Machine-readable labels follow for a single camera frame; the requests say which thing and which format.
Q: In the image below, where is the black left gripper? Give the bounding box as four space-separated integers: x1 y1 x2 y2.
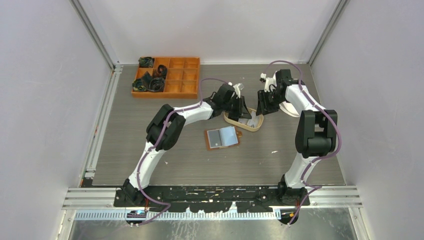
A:
223 96 253 120

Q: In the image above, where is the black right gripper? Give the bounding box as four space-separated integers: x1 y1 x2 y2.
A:
256 89 287 116

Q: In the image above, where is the orange leather card holder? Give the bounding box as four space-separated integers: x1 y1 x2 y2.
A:
204 126 243 151

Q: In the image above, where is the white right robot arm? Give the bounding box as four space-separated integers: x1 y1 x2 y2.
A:
256 69 338 206

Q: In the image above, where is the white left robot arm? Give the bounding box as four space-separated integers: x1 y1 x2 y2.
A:
121 83 250 207

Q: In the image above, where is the silver VIP card in tray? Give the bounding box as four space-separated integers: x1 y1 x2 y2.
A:
240 111 261 128

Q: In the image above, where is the beige oval tray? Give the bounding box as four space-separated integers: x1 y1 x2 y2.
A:
223 107 265 132

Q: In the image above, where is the white bucket hat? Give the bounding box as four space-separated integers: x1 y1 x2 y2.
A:
278 77 304 118

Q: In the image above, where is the orange wooden compartment organizer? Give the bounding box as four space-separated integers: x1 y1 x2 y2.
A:
131 56 201 99

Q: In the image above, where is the black rolled belt lower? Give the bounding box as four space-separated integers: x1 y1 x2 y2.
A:
148 77 166 93

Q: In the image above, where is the black rolled belt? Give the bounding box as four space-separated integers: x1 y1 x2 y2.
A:
156 64 168 79
148 77 166 93

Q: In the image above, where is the black rolled belt centre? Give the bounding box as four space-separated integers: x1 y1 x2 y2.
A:
156 64 168 79

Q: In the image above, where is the dark rolled belt top-left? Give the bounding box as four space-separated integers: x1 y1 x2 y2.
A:
138 56 155 69

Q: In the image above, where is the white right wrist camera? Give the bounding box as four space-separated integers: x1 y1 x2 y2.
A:
259 73 277 93

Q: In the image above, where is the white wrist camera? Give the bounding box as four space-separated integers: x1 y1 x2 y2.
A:
259 73 277 93
232 83 244 98

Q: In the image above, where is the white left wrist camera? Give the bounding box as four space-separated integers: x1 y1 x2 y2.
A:
232 83 244 98

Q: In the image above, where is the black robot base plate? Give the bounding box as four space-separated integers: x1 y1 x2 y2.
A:
113 182 310 213

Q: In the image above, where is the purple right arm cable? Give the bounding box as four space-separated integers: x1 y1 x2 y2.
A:
264 60 343 226

